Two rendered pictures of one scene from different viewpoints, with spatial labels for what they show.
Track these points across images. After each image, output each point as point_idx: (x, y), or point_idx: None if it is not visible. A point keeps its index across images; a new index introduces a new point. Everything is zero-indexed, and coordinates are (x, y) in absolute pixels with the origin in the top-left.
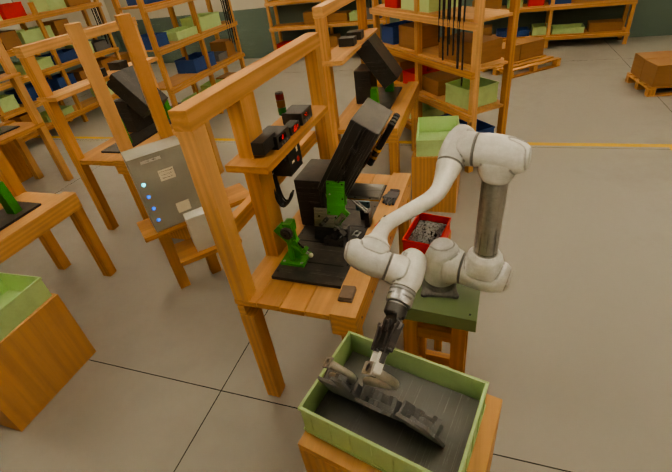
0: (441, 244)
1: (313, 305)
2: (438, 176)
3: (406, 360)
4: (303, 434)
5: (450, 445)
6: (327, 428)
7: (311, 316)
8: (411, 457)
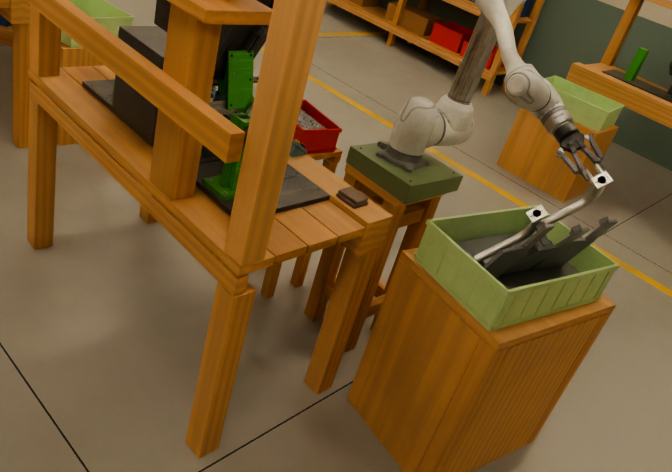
0: (425, 102)
1: (335, 226)
2: (500, 5)
3: (479, 223)
4: (491, 335)
5: None
6: (527, 297)
7: (343, 240)
8: None
